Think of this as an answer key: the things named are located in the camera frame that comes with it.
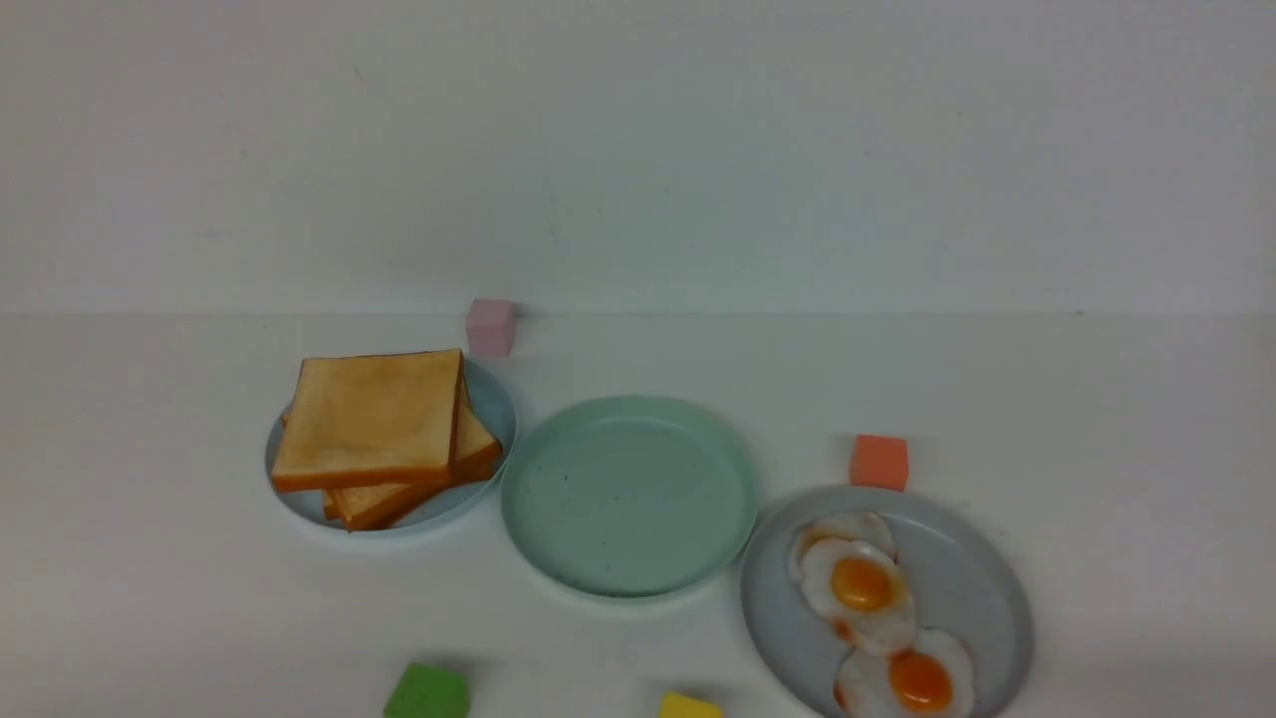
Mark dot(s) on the toast slice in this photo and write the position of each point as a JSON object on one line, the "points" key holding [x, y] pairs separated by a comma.
{"points": [[381, 507], [362, 421], [474, 441]]}

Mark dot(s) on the fried egg toy top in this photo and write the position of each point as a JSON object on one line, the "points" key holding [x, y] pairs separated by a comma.
{"points": [[851, 526]]}

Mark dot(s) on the fried egg toy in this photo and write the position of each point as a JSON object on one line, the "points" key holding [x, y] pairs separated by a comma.
{"points": [[861, 593], [851, 526], [933, 678]]}

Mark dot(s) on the mint green center plate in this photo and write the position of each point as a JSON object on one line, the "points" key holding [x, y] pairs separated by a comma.
{"points": [[630, 498]]}

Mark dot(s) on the pink cube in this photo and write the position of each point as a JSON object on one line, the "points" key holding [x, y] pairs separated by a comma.
{"points": [[491, 327]]}

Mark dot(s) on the light blue bread plate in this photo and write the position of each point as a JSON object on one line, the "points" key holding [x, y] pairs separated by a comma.
{"points": [[495, 408]]}

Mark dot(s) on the orange cube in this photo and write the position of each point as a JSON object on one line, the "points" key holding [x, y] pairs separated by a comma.
{"points": [[878, 461]]}

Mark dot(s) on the fried egg toy middle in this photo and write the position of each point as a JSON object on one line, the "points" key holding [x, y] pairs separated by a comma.
{"points": [[861, 593]]}

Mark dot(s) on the yellow cube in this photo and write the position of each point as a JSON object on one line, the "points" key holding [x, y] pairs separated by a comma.
{"points": [[678, 705]]}

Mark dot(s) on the green cube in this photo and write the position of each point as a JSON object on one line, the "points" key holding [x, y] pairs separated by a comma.
{"points": [[425, 690]]}

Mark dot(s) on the grey egg plate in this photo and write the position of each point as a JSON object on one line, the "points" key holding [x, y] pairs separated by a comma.
{"points": [[961, 583]]}

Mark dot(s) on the fried egg toy bottom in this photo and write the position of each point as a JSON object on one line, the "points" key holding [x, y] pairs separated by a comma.
{"points": [[933, 678]]}

